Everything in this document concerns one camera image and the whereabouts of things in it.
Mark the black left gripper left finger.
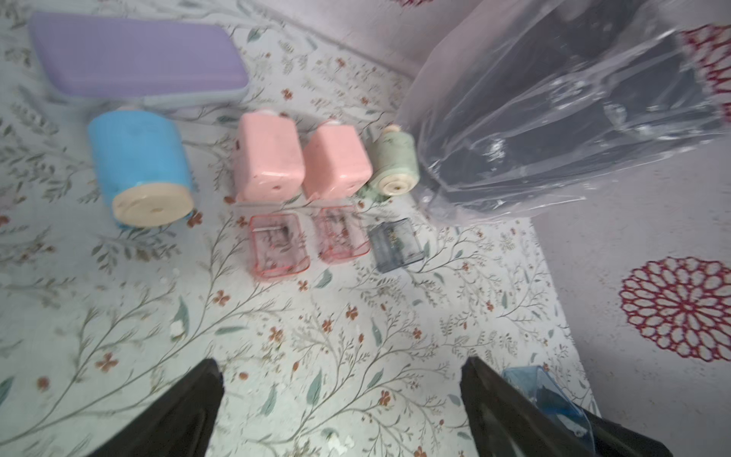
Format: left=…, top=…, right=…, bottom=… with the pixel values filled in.
left=91, top=359, right=225, bottom=456

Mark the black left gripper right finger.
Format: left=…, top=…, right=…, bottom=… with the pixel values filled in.
left=460, top=357, right=591, bottom=456

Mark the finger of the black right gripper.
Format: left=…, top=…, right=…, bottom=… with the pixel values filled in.
left=584, top=409, right=673, bottom=457

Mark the blue sharpener shavings tray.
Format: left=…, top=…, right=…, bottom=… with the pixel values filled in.
left=502, top=366, right=596, bottom=456

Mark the clear sharpener shavings tray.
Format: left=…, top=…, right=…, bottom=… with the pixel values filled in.
left=367, top=218, right=425, bottom=273

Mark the pink sharpener shavings tray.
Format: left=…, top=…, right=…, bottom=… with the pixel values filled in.
left=313, top=206, right=370, bottom=264

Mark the blue pencil sharpener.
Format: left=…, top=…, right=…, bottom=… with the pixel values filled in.
left=88, top=110, right=194, bottom=229

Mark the pink pencil sharpener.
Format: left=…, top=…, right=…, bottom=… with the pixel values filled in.
left=302, top=120, right=373, bottom=201
left=231, top=110, right=305, bottom=203

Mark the green pencil sharpener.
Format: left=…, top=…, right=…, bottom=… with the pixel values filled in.
left=358, top=124, right=420, bottom=197

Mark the purple pencil case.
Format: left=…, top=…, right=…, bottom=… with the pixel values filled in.
left=28, top=11, right=249, bottom=106

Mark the grey trash bin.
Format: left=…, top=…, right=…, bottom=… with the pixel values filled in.
left=419, top=1, right=723, bottom=200

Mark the clear plastic bin liner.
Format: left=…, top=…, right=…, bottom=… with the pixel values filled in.
left=397, top=1, right=725, bottom=225

